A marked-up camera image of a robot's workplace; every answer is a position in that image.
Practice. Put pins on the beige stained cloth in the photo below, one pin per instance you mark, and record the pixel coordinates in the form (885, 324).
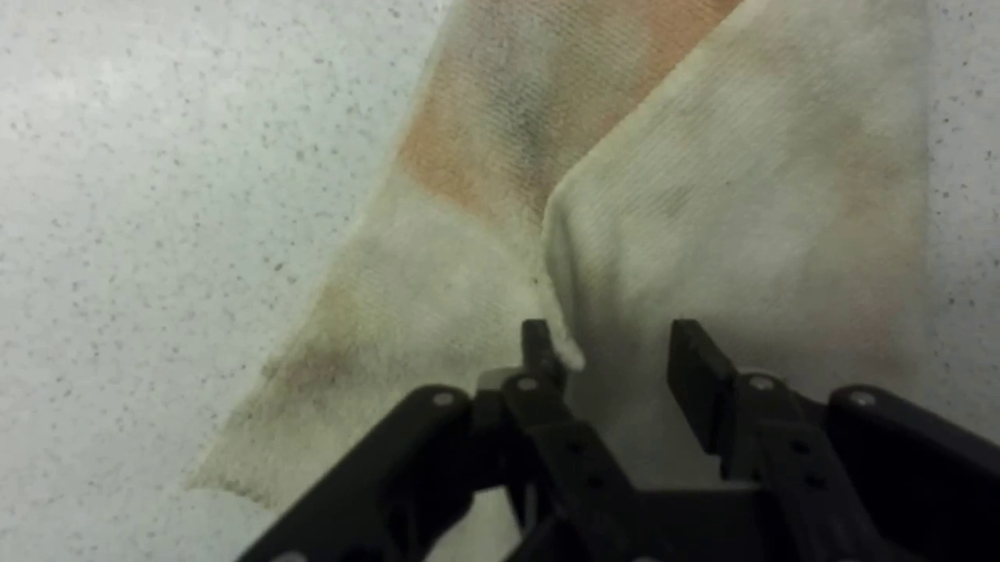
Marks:
(666, 231)

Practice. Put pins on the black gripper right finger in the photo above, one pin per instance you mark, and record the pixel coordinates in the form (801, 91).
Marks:
(833, 469)

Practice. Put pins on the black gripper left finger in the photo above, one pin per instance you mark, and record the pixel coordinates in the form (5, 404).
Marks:
(440, 479)

